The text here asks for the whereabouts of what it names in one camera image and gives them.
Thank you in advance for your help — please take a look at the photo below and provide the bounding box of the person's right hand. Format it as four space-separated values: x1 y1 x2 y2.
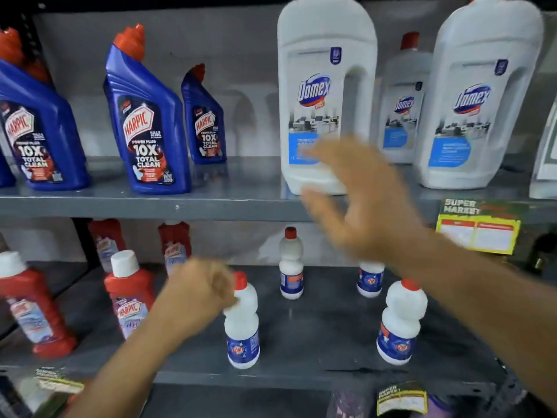
300 136 426 263

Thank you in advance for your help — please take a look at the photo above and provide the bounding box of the person's left hand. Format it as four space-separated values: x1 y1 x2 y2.
151 257 238 341

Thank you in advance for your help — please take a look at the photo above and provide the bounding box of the person's left forearm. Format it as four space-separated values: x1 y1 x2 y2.
63 305 192 418

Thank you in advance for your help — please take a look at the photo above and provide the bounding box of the person's right forearm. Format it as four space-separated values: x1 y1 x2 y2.
389 227 557 412

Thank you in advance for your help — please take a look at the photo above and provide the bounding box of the small white bottle red cap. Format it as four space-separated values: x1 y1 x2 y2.
224 271 261 370
356 260 386 298
279 227 305 300
376 278 429 366

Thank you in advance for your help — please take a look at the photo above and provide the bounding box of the grey metal shelf board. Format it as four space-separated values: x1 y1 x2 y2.
0 156 557 225
0 261 523 394

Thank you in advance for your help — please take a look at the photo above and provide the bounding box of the red cleaner bottle white cap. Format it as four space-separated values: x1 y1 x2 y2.
0 251 78 360
104 250 156 340

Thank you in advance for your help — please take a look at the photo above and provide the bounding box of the medium white disinfectant bottle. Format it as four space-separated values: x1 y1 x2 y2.
375 31 434 165

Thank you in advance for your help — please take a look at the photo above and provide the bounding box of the small blue toilet cleaner bottle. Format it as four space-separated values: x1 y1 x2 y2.
180 63 227 165

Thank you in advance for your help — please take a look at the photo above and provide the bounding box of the large white disinfectant bottle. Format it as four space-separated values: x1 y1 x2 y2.
413 0 545 190
277 0 378 196
529 95 557 200

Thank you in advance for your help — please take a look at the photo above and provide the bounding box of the yellow green price label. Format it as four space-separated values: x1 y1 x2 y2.
435 197 530 256
376 380 430 417
34 367 86 395

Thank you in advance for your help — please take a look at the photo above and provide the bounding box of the purple bottle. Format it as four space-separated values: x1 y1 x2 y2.
326 391 376 418

